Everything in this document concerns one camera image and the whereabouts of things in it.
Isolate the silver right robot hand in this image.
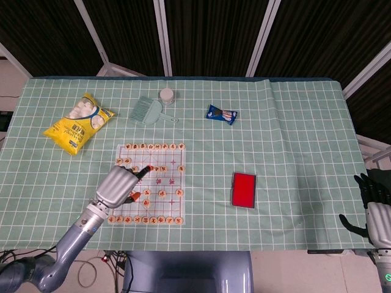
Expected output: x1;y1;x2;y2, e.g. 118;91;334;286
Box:
338;168;391;250

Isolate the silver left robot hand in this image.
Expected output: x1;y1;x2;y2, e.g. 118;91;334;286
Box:
95;164;153;210

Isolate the white xiangqi board sheet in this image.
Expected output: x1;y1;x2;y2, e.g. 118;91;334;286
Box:
108;142;187;226

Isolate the yellow candy bag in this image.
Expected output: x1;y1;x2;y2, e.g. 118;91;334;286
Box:
42;92;116;156

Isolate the white metal rack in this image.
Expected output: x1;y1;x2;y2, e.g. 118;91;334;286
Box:
359;134;391;170

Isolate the mint green mini brush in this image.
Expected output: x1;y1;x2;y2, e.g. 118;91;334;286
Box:
130;96;153;124

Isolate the mint green mini dustpan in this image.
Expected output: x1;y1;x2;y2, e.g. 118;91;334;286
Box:
143;99;179;125

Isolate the small white jar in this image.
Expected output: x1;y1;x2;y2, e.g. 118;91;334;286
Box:
159;87;177;105

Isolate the grey-blue robot torso base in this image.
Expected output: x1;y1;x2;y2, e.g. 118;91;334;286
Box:
123;250;255;293

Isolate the white partition foot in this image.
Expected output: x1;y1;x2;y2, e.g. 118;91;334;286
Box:
97;62;148;78

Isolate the black partition panel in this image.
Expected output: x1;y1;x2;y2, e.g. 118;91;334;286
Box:
0;0;106;77
84;0;167;77
164;0;271;77
346;54;391;144
255;0;391;89

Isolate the blue cookie packet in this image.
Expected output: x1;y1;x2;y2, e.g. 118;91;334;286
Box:
205;104;238;126

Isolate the red ink pad case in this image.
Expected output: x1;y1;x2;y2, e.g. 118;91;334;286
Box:
229;172;257;210

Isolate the green checked tablecloth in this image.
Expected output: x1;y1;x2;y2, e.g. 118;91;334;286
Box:
0;76;375;253

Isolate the black cable bundle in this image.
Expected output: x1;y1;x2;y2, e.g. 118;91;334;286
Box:
111;250;130;293

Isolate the white floor cable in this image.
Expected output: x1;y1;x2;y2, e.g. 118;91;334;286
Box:
77;255;106;288

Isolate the black floor cable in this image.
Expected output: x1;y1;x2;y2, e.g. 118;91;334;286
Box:
0;248;59;263

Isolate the white partition frame post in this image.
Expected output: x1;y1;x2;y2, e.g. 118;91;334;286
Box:
153;0;174;77
342;45;391;98
73;0;111;65
245;0;282;78
0;41;34;79

